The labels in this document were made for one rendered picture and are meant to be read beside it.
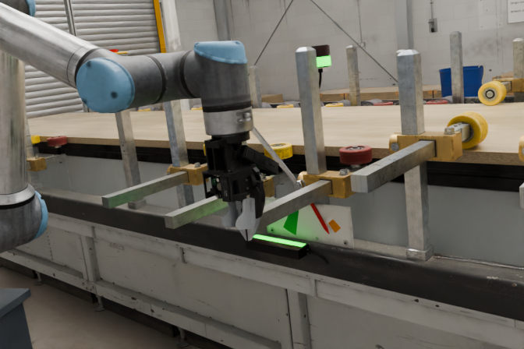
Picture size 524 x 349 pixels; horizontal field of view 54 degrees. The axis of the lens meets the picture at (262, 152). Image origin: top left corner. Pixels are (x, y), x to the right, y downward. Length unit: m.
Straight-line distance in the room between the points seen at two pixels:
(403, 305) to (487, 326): 0.18
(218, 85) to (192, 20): 10.48
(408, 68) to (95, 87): 0.59
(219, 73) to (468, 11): 7.96
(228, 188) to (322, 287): 0.53
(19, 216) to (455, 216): 1.13
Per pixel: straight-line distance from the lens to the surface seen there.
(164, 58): 0.97
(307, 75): 1.19
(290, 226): 1.31
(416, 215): 1.13
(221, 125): 0.91
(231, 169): 0.93
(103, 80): 0.87
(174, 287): 2.24
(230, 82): 0.90
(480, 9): 8.68
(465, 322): 1.22
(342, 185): 1.19
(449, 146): 1.05
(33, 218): 1.58
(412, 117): 1.08
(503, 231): 1.32
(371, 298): 1.30
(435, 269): 1.13
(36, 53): 1.02
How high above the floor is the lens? 1.17
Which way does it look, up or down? 11 degrees down
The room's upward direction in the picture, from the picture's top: 7 degrees counter-clockwise
